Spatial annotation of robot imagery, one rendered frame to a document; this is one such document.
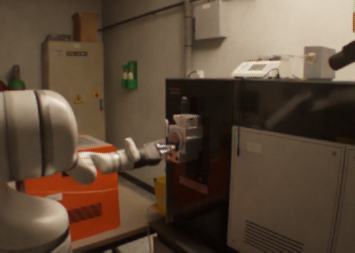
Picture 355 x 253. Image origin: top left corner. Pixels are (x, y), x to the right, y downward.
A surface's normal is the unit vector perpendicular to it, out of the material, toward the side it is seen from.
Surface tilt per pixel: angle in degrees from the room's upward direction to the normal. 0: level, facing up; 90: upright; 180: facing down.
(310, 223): 90
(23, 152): 99
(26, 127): 71
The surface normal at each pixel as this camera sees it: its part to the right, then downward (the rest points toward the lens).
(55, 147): 0.56, 0.27
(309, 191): -0.78, 0.09
